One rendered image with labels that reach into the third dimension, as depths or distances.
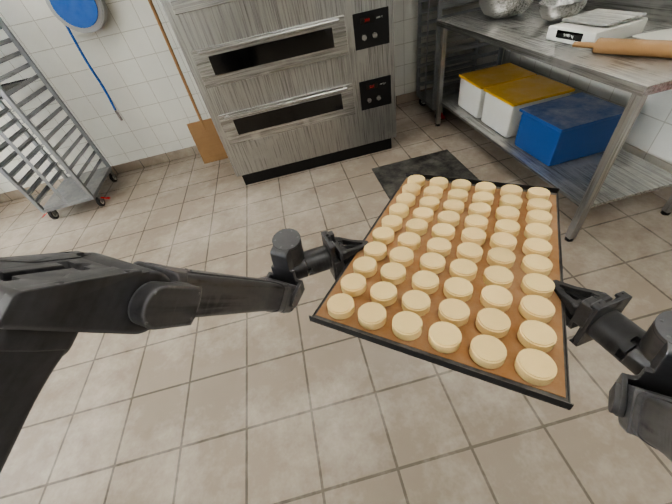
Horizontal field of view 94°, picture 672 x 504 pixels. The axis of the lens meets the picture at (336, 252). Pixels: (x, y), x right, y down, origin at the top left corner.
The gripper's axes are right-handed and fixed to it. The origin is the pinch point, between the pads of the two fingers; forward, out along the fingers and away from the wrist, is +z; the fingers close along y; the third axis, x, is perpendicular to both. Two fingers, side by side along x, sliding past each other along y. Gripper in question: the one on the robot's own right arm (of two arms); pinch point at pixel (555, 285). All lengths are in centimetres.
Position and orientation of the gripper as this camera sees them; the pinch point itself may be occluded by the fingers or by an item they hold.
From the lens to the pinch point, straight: 70.5
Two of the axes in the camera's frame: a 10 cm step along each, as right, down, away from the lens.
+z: -3.1, -5.8, 7.5
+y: -1.2, -7.6, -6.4
